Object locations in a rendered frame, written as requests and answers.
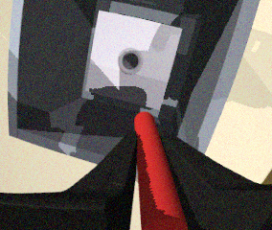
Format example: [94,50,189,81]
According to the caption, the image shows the dark red peg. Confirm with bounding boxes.
[135,111,189,230]

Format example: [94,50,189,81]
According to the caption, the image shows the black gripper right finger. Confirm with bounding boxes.
[160,130,272,230]

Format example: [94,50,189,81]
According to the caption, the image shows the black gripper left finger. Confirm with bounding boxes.
[0,130,137,230]

